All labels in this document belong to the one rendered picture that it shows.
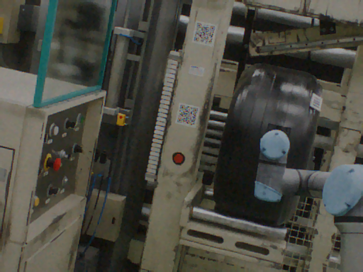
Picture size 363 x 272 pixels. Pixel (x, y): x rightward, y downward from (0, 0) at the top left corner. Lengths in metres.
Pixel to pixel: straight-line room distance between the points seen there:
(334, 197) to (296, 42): 1.31
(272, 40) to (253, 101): 0.57
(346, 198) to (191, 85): 1.04
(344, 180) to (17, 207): 0.85
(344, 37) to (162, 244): 1.06
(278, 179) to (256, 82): 0.52
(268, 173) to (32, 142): 0.63
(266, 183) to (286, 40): 1.01
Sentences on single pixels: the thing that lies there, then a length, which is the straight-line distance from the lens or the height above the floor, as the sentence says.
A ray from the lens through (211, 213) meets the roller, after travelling 2.45.
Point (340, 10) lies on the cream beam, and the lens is 2.68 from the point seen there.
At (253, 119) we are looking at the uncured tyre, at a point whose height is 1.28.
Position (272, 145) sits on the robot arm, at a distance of 1.89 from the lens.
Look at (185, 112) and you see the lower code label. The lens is 2.47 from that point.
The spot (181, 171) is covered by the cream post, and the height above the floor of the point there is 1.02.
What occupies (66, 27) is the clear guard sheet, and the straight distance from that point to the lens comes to 1.92.
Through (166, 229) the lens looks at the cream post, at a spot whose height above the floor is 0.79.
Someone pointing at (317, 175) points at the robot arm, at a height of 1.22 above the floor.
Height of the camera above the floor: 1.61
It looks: 11 degrees down
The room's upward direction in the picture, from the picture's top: 12 degrees clockwise
